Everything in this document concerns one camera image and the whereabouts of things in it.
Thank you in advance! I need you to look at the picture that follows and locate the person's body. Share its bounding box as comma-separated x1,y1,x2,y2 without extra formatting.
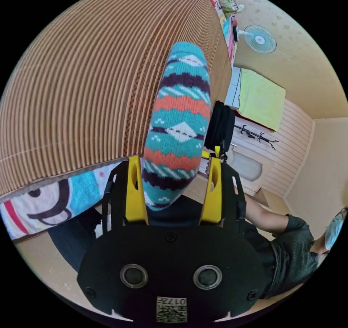
47,205,348,300

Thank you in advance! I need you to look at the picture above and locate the floral pillow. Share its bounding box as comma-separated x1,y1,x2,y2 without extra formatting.
219,0,245,18

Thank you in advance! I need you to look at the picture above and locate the person's right forearm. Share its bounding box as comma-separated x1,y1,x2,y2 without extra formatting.
244,193,290,237

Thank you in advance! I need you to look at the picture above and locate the bed with woven mat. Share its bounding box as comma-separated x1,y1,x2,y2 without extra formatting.
0,0,237,241

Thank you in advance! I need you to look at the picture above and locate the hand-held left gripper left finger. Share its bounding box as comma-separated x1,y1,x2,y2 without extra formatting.
125,155,149,224

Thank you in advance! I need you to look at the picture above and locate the black coat rack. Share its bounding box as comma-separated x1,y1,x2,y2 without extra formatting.
234,124,280,151

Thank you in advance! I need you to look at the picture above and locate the white electric fan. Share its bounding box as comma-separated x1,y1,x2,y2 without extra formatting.
236,24,278,55

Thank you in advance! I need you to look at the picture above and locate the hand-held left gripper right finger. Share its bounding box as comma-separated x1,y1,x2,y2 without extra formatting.
199,158,223,224

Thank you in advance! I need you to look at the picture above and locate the patterned knit sweater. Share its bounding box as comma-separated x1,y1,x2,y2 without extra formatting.
141,42,213,212

